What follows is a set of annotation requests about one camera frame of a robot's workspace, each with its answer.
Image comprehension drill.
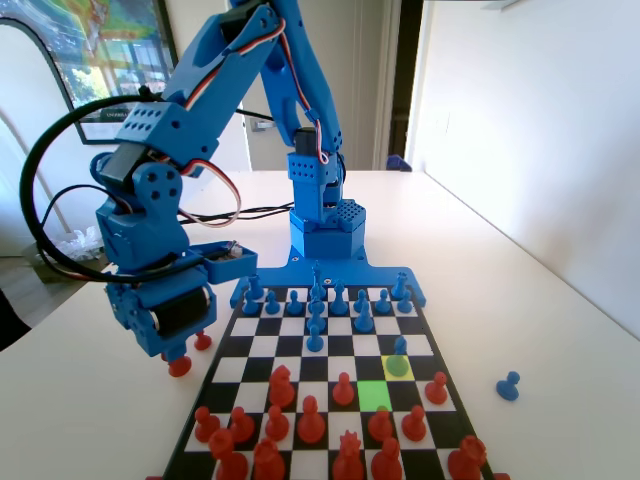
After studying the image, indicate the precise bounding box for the blue king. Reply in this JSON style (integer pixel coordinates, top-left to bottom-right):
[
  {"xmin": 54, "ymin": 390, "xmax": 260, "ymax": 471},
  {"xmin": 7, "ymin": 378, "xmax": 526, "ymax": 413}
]
[{"xmin": 309, "ymin": 259, "xmax": 325, "ymax": 301}]

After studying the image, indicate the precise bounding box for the black and white chessboard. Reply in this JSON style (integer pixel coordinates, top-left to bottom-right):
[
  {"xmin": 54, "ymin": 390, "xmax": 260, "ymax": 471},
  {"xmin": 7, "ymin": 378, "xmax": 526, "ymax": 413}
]
[{"xmin": 159, "ymin": 284, "xmax": 497, "ymax": 480}]

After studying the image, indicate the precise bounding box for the thin black power cable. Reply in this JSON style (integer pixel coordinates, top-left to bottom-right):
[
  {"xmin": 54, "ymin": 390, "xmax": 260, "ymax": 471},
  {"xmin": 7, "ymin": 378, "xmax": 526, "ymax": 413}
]
[
  {"xmin": 238, "ymin": 202, "xmax": 297, "ymax": 222},
  {"xmin": 238, "ymin": 201, "xmax": 297, "ymax": 221}
]

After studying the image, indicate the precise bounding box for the red rook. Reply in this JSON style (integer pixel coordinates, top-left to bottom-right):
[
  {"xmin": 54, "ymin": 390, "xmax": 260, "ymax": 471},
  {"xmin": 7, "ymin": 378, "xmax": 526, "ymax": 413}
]
[
  {"xmin": 208, "ymin": 428, "xmax": 250, "ymax": 480},
  {"xmin": 446, "ymin": 434, "xmax": 488, "ymax": 480}
]

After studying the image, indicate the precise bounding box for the red white black servo wire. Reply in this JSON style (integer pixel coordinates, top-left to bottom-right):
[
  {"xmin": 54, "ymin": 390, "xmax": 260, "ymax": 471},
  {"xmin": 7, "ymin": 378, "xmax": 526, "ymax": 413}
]
[{"xmin": 177, "ymin": 158, "xmax": 242, "ymax": 229}]

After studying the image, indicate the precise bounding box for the dark framed wall poster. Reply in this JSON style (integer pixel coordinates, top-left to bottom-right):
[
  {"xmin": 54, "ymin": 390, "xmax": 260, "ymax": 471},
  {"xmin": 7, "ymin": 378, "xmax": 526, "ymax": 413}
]
[{"xmin": 0, "ymin": 0, "xmax": 181, "ymax": 146}]

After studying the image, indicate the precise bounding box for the red queen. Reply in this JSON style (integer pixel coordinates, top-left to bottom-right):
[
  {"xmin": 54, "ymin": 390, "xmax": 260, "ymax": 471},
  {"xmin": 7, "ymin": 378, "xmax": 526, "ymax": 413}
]
[{"xmin": 330, "ymin": 432, "xmax": 365, "ymax": 480}]

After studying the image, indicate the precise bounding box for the blue chair back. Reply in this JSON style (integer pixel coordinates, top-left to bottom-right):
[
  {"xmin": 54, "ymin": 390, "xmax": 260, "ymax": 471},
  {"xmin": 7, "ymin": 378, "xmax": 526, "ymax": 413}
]
[{"xmin": 384, "ymin": 153, "xmax": 414, "ymax": 174}]

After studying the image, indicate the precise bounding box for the clear crumpled plastic bag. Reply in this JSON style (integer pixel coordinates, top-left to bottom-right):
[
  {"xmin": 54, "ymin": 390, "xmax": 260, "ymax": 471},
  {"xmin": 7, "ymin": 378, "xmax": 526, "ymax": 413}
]
[{"xmin": 54, "ymin": 225, "xmax": 104, "ymax": 261}]

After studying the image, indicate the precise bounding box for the brown cardboard box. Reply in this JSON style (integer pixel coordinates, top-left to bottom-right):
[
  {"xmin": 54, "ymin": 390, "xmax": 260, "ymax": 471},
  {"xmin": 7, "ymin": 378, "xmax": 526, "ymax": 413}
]
[{"xmin": 24, "ymin": 239, "xmax": 109, "ymax": 285}]

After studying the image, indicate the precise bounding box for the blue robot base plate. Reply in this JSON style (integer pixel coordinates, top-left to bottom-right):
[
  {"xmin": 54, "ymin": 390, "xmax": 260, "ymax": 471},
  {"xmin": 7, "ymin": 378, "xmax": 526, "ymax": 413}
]
[{"xmin": 228, "ymin": 247, "xmax": 429, "ymax": 309}]

